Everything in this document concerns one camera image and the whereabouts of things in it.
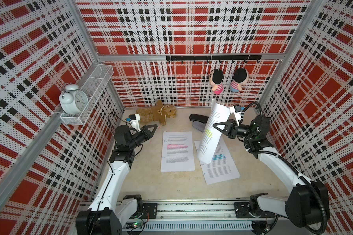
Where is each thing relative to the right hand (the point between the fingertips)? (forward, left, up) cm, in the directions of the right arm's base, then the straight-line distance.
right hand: (216, 126), depth 67 cm
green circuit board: (-36, +39, -31) cm, 62 cm away
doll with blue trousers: (+40, -22, -2) cm, 46 cm away
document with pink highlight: (+3, +20, -34) cm, 40 cm away
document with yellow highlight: (-3, +2, -3) cm, 5 cm away
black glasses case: (+33, +7, -32) cm, 46 cm away
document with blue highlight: (-7, -8, -33) cm, 35 cm away
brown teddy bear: (+33, +34, -26) cm, 54 cm away
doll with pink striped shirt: (+42, -6, -3) cm, 43 cm away
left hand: (+5, +28, -6) cm, 29 cm away
